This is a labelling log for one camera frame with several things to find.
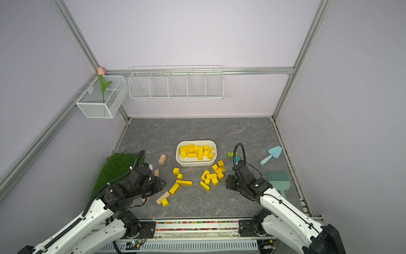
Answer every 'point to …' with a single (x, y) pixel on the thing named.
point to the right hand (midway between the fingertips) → (229, 180)
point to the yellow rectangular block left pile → (174, 189)
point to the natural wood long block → (164, 196)
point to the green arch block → (231, 154)
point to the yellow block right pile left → (204, 185)
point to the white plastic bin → (194, 161)
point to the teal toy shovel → (275, 152)
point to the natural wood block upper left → (162, 159)
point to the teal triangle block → (237, 159)
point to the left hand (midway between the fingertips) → (165, 185)
